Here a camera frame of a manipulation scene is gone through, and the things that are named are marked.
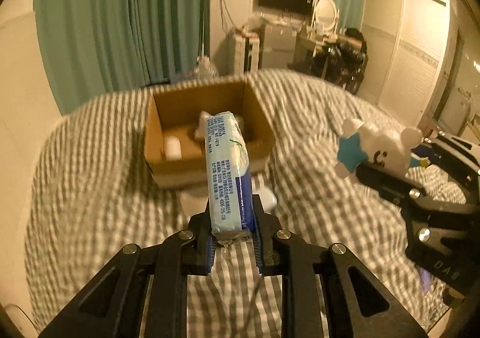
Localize green curtain left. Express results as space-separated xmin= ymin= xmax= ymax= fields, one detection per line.
xmin=33 ymin=0 xmax=209 ymax=114

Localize grey mini fridge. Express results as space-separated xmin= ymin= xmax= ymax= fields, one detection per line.
xmin=259 ymin=22 xmax=297 ymax=69

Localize blue white tissue pack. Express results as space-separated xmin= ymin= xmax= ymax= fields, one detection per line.
xmin=205 ymin=112 xmax=255 ymax=243

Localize grey checked bed cover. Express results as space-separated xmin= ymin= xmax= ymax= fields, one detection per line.
xmin=25 ymin=69 xmax=447 ymax=337

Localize white small bottle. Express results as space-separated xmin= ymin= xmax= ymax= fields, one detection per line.
xmin=163 ymin=136 xmax=182 ymax=161

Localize black bag pile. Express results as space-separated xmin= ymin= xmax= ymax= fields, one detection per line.
xmin=322 ymin=28 xmax=368 ymax=95

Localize wooden vanity desk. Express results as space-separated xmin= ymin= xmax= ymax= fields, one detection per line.
xmin=292 ymin=27 xmax=340 ymax=64

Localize clear water jug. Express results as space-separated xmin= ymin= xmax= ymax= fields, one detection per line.
xmin=193 ymin=45 xmax=219 ymax=79

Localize white suitcase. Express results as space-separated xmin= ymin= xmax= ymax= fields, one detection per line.
xmin=229 ymin=33 xmax=260 ymax=74

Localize white wardrobe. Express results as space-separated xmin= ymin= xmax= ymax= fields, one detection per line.
xmin=358 ymin=0 xmax=451 ymax=126

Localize brown cardboard box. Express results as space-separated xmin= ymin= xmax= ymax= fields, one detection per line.
xmin=144 ymin=80 xmax=274 ymax=189

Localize white oval vanity mirror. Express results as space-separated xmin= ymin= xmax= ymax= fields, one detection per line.
xmin=312 ymin=0 xmax=339 ymax=33

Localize white bear plush toy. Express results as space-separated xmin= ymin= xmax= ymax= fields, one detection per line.
xmin=334 ymin=118 xmax=431 ymax=178

